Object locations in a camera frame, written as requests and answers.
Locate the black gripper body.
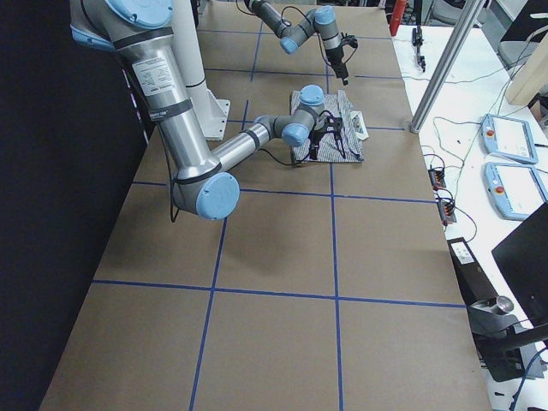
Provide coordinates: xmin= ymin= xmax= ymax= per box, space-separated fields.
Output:
xmin=325 ymin=33 xmax=358 ymax=72
xmin=310 ymin=110 xmax=343 ymax=148

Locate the striped polo shirt white collar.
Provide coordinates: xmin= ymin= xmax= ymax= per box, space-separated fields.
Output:
xmin=291 ymin=90 xmax=366 ymax=163

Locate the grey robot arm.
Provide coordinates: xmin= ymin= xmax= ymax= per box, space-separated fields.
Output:
xmin=69 ymin=1 xmax=325 ymax=220
xmin=244 ymin=1 xmax=359 ymax=86

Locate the red cylinder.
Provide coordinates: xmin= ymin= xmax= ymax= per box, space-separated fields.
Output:
xmin=389 ymin=0 xmax=408 ymax=37

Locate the black reacher tool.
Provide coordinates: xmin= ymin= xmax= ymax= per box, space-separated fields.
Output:
xmin=412 ymin=24 xmax=426 ymax=73

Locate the orange relay module far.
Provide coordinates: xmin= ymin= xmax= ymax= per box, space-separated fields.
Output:
xmin=427 ymin=168 xmax=446 ymax=191

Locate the orange relay module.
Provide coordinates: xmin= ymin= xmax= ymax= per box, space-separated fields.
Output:
xmin=427 ymin=168 xmax=446 ymax=191
xmin=437 ymin=199 xmax=456 ymax=227

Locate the orange relay module near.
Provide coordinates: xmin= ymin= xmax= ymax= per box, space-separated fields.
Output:
xmin=437 ymin=199 xmax=456 ymax=227

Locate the far blue teach pendant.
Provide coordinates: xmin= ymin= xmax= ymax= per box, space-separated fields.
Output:
xmin=480 ymin=114 xmax=539 ymax=164

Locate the blue teach pendant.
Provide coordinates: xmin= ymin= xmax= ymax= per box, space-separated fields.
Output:
xmin=480 ymin=114 xmax=539 ymax=164
xmin=483 ymin=163 xmax=547 ymax=221

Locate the near blue teach pendant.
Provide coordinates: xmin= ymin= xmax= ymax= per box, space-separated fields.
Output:
xmin=483 ymin=163 xmax=547 ymax=221

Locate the black box with label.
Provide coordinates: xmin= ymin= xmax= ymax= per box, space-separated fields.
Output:
xmin=447 ymin=237 xmax=498 ymax=306

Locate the black monitor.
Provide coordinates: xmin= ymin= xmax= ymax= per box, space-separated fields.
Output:
xmin=491 ymin=204 xmax=548 ymax=325

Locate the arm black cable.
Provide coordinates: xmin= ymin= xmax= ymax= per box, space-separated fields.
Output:
xmin=169 ymin=109 xmax=365 ymax=224
xmin=235 ymin=0 xmax=359 ymax=69

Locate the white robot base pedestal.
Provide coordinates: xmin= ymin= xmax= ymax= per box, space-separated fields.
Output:
xmin=167 ymin=1 xmax=230 ymax=141

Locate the aluminium frame post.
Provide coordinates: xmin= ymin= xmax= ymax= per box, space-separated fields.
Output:
xmin=409 ymin=0 xmax=484 ymax=134

